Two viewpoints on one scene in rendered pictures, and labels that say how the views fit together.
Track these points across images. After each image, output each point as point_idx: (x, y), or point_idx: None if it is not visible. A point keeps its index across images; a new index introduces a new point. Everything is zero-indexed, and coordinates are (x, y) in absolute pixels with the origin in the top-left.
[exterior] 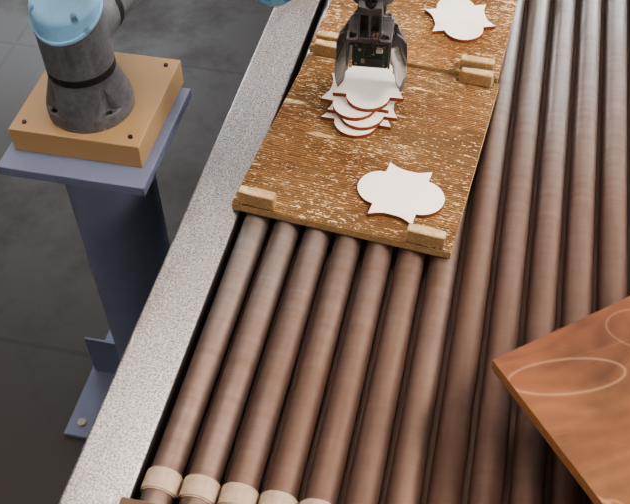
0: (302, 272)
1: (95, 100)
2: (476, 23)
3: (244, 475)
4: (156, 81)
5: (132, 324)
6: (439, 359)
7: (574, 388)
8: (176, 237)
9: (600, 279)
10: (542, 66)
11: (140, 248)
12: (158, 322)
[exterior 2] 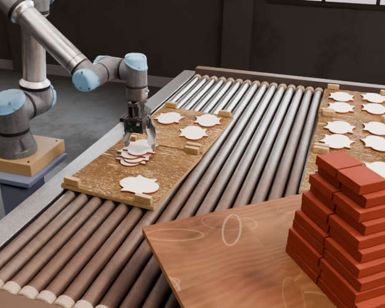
0: (82, 210)
1: (15, 143)
2: (200, 134)
3: (16, 279)
4: (49, 145)
5: None
6: (133, 246)
7: (175, 239)
8: (30, 195)
9: None
10: (227, 152)
11: None
12: (7, 223)
